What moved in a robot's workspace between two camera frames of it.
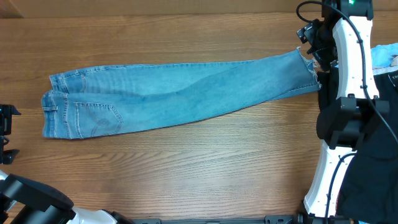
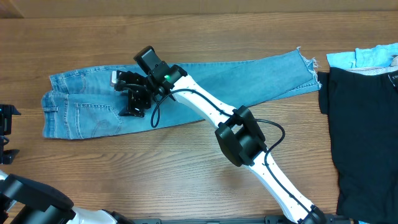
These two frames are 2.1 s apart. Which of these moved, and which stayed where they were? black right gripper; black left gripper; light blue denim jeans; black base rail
Moved: black right gripper
Stayed: light blue denim jeans; black left gripper; black base rail
